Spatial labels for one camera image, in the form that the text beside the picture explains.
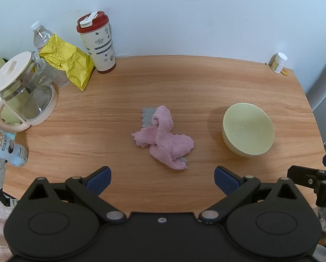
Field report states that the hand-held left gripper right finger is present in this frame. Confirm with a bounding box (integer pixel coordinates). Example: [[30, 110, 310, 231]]
[[198, 165, 305, 223]]

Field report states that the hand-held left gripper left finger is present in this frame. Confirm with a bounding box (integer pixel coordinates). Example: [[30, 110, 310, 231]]
[[21, 165, 127, 223]]

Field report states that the pale green bowl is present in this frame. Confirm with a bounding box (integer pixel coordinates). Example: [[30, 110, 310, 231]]
[[222, 103, 275, 157]]

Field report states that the pink fluffy cloth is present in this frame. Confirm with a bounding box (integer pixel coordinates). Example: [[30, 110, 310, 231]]
[[132, 105, 195, 170]]

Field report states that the grey cabinet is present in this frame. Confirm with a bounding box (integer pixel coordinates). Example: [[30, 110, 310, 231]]
[[305, 49, 326, 142]]

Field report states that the white labelled drink bottle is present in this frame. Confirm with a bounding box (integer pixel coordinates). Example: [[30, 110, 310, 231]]
[[0, 128, 29, 167]]

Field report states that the small white-capped pill bottle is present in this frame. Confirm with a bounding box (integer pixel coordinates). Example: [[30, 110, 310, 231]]
[[271, 52, 288, 73]]

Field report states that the crumpled yellow paper bag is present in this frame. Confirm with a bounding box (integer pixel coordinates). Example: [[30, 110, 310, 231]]
[[38, 34, 95, 92]]

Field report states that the white tumbler with red lid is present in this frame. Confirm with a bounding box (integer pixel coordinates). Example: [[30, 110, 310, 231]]
[[76, 11, 117, 74]]

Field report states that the glass pitcher with cream lid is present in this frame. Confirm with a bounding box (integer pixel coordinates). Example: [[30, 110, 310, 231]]
[[0, 51, 58, 133]]

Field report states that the clear plastic water bottle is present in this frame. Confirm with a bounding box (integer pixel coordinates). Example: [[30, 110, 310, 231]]
[[31, 21, 71, 88]]

